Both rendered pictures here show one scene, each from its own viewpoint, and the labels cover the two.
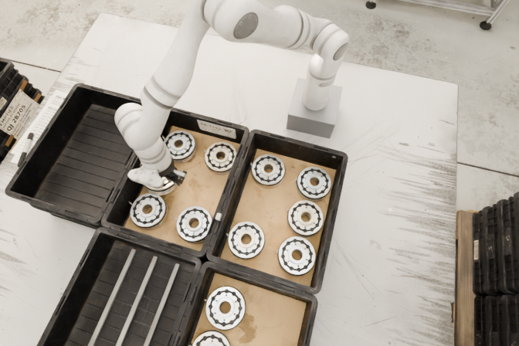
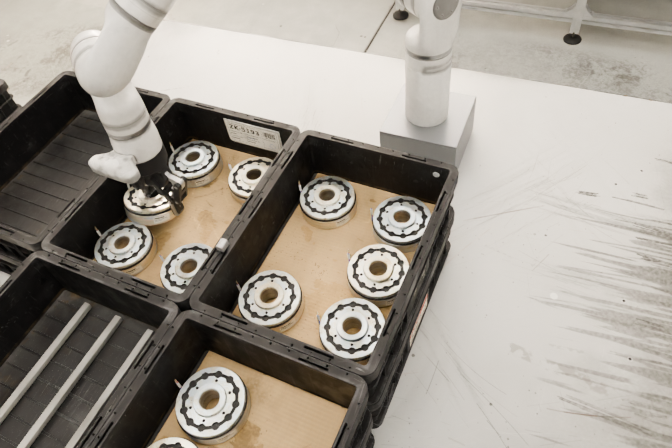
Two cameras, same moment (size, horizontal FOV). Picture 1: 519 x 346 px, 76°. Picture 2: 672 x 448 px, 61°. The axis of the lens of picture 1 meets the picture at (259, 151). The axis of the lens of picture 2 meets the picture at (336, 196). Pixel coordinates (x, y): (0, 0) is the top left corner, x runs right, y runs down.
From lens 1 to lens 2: 0.36 m
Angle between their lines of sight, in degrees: 16
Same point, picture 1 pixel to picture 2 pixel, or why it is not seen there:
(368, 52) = not seen: hidden behind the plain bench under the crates
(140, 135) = (96, 63)
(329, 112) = (448, 130)
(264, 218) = (309, 274)
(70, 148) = (37, 164)
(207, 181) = (227, 214)
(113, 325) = (23, 418)
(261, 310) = (276, 419)
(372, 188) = (523, 258)
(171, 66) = not seen: outside the picture
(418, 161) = (613, 221)
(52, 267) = not seen: outside the picture
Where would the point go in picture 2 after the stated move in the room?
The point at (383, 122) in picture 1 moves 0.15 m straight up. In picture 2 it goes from (552, 160) to (566, 108)
